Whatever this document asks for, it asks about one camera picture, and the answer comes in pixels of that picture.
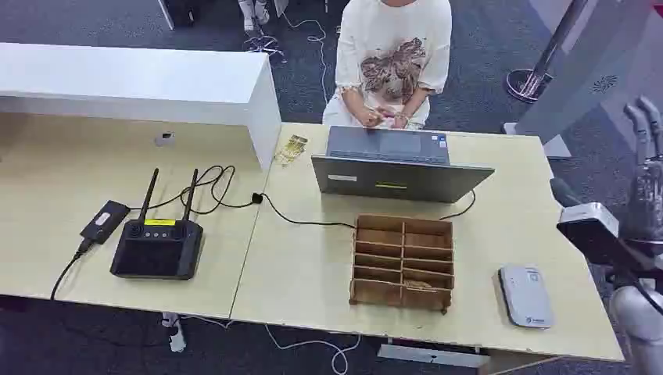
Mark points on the wooden card box with slots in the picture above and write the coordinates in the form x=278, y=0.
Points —
x=378, y=295

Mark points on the stack of gold cards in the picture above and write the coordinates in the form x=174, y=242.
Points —
x=291, y=150

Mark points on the person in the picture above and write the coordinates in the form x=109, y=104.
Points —
x=393, y=31
x=249, y=15

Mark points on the white counter shelf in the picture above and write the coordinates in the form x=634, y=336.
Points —
x=129, y=77

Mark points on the small pink object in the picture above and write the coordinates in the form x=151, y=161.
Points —
x=387, y=113

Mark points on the small black power bank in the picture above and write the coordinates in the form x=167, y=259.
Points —
x=105, y=221

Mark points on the metal stand base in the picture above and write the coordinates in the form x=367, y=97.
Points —
x=264, y=45

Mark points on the person's right hand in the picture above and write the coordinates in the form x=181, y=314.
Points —
x=369, y=117

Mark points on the white power strip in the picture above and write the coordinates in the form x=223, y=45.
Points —
x=176, y=336

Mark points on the grey open laptop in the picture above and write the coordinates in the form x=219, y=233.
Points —
x=399, y=181

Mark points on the white card reader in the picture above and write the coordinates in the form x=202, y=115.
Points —
x=526, y=297

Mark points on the white desk crossbar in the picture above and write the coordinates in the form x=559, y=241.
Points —
x=430, y=356

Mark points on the chrome stanchion post with base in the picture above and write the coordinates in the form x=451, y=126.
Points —
x=528, y=83

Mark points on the black controller with two antennas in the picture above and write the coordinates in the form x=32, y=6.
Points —
x=155, y=253

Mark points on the black cabinet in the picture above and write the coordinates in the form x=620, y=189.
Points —
x=178, y=11

